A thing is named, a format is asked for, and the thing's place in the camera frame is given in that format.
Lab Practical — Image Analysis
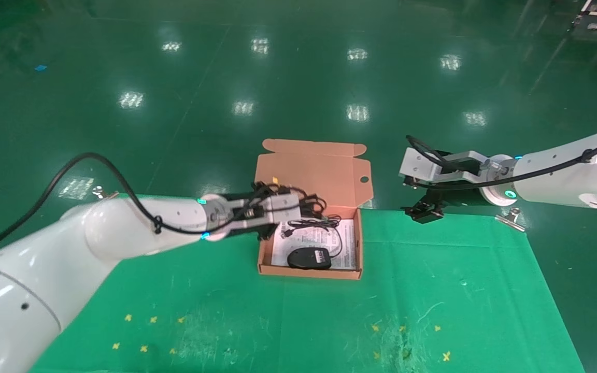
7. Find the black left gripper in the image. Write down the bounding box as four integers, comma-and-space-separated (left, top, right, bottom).
225, 191, 328, 240

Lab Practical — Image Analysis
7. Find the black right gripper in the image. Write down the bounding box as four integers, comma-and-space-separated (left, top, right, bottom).
402, 184, 486, 225

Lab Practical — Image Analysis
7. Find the black wired computer mouse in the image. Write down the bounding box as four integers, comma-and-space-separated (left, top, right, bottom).
287, 226, 344, 270

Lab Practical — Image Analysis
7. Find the orange cardboard box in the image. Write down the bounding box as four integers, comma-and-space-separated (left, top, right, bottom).
254, 139, 375, 281

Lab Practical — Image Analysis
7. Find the white printed leaflet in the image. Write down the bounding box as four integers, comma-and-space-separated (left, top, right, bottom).
271, 218, 357, 271

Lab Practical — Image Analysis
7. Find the green table mat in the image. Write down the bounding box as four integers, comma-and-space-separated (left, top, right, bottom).
29, 193, 585, 373

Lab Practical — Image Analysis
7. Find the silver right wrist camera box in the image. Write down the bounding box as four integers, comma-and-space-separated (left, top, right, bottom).
399, 147, 489, 187

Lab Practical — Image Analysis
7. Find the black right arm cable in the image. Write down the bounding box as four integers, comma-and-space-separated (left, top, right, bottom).
406, 124, 597, 188

